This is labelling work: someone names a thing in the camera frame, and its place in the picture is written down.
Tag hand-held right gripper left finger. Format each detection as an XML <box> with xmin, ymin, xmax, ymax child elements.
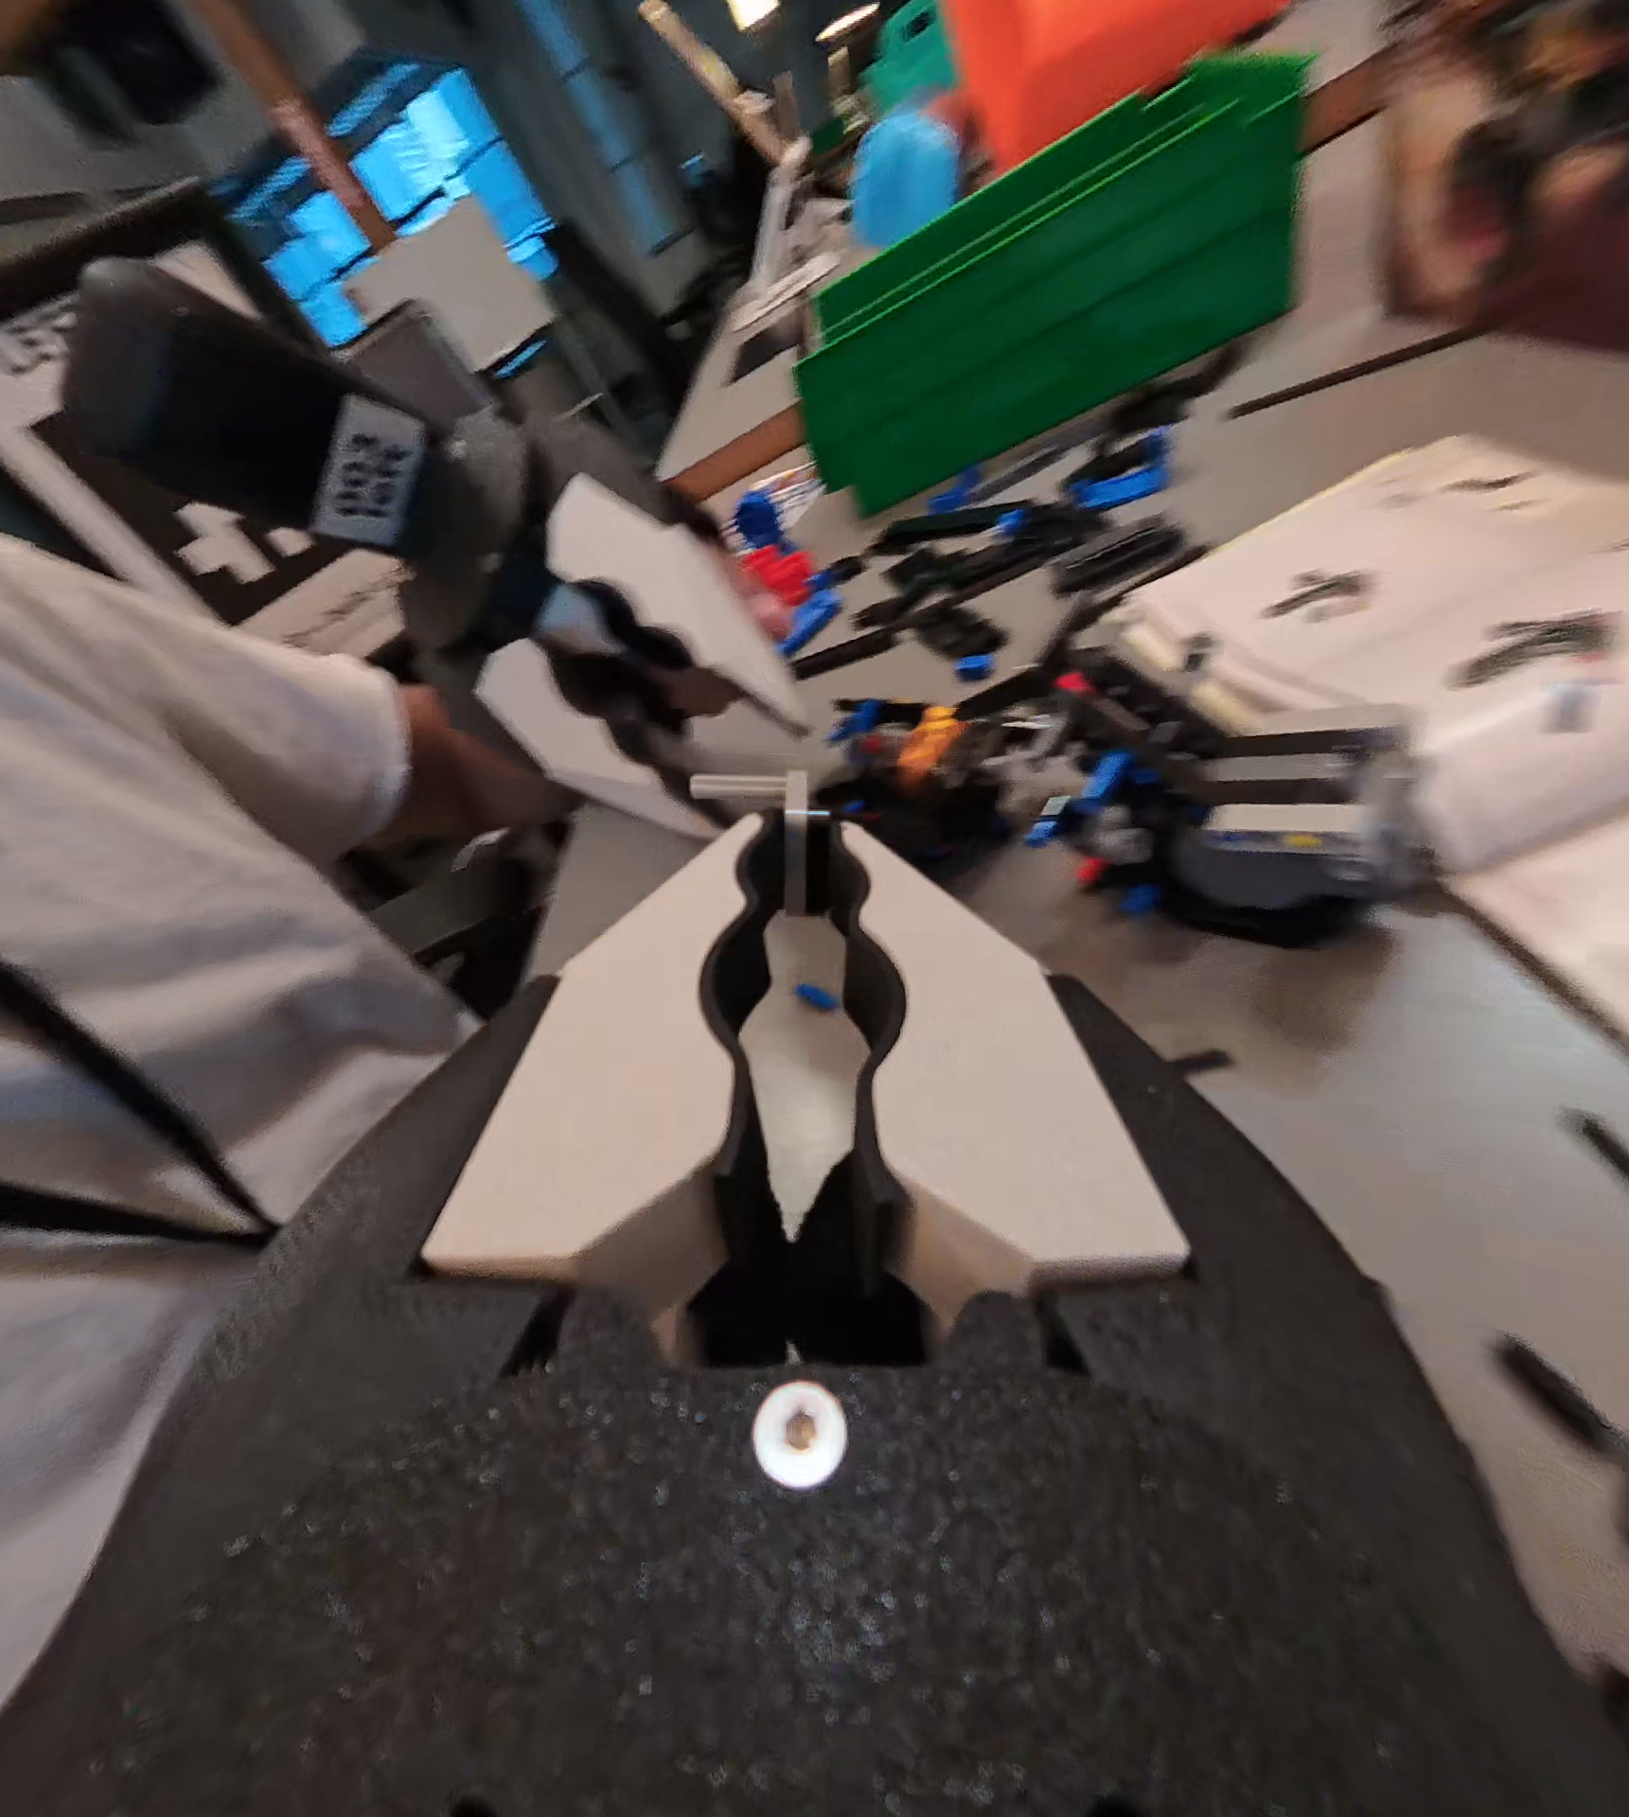
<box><xmin>420</xmin><ymin>812</ymin><xmax>795</xmax><ymax>1301</ymax></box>

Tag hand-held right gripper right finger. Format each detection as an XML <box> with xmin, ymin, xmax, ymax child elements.
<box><xmin>814</xmin><ymin>812</ymin><xmax>1196</xmax><ymax>1308</ymax></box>

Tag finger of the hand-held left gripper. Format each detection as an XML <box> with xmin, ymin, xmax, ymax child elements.
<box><xmin>470</xmin><ymin>640</ymin><xmax>749</xmax><ymax>842</ymax></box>
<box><xmin>546</xmin><ymin>472</ymin><xmax>816</xmax><ymax>736</ymax></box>

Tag lego pieces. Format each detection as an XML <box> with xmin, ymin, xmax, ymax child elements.
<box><xmin>730</xmin><ymin>419</ymin><xmax>1192</xmax><ymax>713</ymax></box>

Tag person's left forearm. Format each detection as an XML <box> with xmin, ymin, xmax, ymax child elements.
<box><xmin>346</xmin><ymin>684</ymin><xmax>577</xmax><ymax>858</ymax></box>

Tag grey black lego chassis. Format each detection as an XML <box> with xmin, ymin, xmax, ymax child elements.
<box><xmin>1039</xmin><ymin>673</ymin><xmax>1444</xmax><ymax>949</ymax></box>

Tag lego set box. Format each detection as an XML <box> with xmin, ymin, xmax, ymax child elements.
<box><xmin>1383</xmin><ymin>0</ymin><xmax>1629</xmax><ymax>375</ymax></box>

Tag black white patterned board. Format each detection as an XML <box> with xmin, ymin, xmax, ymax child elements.
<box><xmin>0</xmin><ymin>241</ymin><xmax>418</xmax><ymax>655</ymax></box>

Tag person in white shirt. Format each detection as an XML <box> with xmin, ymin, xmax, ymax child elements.
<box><xmin>0</xmin><ymin>508</ymin><xmax>481</xmax><ymax>1817</ymax></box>

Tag stacked green plastic bins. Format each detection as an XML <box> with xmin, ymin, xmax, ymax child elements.
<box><xmin>793</xmin><ymin>54</ymin><xmax>1316</xmax><ymax>520</ymax></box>

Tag blue bag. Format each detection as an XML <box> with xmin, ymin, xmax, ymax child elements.
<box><xmin>848</xmin><ymin>108</ymin><xmax>966</xmax><ymax>253</ymax></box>

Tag green container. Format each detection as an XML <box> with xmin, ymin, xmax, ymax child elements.
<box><xmin>860</xmin><ymin>0</ymin><xmax>961</xmax><ymax>119</ymax></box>

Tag orange box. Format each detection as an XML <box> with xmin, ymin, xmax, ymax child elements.
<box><xmin>940</xmin><ymin>0</ymin><xmax>1295</xmax><ymax>176</ymax></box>

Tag white instruction booklet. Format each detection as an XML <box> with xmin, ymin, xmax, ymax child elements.
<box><xmin>1119</xmin><ymin>434</ymin><xmax>1629</xmax><ymax>875</ymax></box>

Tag black strap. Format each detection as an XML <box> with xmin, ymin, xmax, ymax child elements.
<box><xmin>0</xmin><ymin>892</ymin><xmax>279</xmax><ymax>1255</ymax></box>

